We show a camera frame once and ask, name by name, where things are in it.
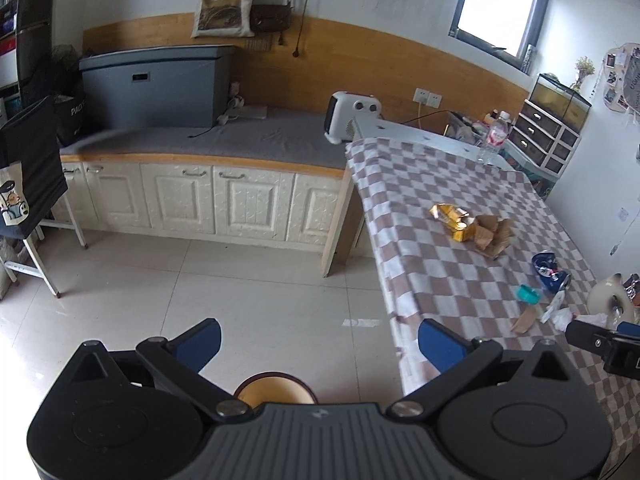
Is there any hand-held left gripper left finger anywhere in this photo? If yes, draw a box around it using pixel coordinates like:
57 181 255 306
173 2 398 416
65 318 257 422

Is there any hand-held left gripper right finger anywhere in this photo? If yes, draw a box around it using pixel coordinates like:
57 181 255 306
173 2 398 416
387 318 581 419

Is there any white plastic wrap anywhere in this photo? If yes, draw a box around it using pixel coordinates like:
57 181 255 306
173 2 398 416
539 292 574 332

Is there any small cardboard scrap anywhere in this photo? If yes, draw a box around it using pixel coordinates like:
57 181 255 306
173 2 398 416
509 307 539 335

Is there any blue packet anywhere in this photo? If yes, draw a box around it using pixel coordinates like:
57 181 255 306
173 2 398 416
530 252 574 294

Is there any torn brown cardboard piece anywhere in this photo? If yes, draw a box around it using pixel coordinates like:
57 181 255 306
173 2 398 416
473 214 514 261

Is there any gold foil box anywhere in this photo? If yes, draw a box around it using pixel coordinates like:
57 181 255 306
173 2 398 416
429 203 479 244

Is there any brown white checkered tablecloth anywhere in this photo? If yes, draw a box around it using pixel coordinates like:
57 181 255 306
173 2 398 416
345 136 640 461

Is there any white cabinet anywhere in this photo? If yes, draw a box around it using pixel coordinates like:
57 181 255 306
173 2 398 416
49 152 352 277

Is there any teal patterned cloth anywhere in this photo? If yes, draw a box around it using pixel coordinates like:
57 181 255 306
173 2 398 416
499 139 562 197

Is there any white drawer unit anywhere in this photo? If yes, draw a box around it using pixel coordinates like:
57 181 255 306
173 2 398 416
508 98 582 177

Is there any grey bench mat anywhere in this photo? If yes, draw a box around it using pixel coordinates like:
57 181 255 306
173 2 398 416
59 105 352 172

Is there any clear water bottle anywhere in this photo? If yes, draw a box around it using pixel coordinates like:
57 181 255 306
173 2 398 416
477 111 511 166

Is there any clear desktop organizer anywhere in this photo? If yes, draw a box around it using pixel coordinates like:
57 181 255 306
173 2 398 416
447 109 494 144

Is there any cartoon canvas tote bag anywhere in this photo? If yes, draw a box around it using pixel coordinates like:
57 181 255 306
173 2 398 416
0 162 29 226

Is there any glass fish tank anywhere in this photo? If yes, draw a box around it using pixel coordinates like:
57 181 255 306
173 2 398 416
528 72 592 120

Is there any white space heater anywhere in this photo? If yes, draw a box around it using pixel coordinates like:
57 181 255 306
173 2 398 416
324 90 384 144

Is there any white-framed dark fabric chair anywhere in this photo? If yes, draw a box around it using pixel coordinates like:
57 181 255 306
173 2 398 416
0 95 89 299

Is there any grey storage box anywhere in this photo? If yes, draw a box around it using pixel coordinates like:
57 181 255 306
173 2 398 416
78 43 235 130

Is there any black bag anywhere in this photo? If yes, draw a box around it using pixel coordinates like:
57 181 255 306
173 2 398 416
52 92 89 146

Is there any dried flower bouquet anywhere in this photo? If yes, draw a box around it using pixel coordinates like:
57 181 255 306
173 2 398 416
573 55 596 92

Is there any brown leather purse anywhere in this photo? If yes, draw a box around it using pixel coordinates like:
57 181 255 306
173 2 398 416
248 3 292 34

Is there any printed canvas tote bag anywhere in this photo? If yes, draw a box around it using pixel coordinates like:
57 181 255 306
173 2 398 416
190 0 259 40

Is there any dark-framed window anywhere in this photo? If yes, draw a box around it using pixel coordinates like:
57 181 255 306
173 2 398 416
448 0 552 69

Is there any black shelf unit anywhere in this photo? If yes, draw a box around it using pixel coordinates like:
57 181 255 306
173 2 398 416
0 0 56 107

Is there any white wall socket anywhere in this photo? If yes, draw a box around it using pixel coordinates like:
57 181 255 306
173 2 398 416
412 87 444 109

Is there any wall photo collage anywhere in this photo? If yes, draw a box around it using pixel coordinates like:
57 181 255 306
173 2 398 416
602 44 640 114

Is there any black hanging cord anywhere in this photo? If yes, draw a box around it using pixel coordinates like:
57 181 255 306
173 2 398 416
292 0 314 59

